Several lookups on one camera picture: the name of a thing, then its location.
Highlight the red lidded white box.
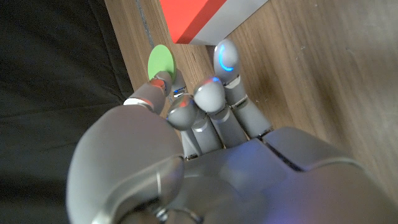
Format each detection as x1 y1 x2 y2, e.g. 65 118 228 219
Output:
159 0 269 46

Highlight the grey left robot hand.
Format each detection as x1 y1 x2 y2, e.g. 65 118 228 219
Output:
65 38 398 224

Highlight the green round coin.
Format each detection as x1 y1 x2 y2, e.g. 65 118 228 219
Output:
147 44 177 81

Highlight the black backdrop curtain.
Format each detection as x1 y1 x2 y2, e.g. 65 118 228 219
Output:
0 0 134 224

